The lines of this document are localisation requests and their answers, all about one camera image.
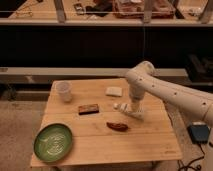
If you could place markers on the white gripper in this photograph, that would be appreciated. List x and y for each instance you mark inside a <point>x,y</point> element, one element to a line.
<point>135,105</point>

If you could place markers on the white plastic bottle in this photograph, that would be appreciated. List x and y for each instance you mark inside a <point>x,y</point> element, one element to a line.
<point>125,108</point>

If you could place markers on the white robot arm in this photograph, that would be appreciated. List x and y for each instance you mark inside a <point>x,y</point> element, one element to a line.
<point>141,80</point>

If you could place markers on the white sponge block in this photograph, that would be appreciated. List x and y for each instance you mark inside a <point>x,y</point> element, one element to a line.
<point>114,91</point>

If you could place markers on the reddish brown sausage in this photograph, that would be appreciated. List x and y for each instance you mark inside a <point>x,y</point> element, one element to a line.
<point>117,126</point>

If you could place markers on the wooden folding table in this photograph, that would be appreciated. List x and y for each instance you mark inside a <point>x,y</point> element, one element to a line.
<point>149,139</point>

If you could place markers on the brown rectangular bar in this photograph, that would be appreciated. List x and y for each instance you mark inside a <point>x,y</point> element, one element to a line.
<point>88,109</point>

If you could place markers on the dark blue foot pedal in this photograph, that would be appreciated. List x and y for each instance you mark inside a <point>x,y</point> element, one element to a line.
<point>199,134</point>

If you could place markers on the clear plastic cup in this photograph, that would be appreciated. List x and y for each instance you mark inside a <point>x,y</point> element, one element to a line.
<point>63,88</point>

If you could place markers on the green ceramic plate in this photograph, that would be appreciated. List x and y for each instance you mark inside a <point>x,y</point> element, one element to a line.
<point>53,143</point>

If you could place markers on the red tray on shelf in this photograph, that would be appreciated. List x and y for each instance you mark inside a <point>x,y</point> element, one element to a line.
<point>136,8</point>

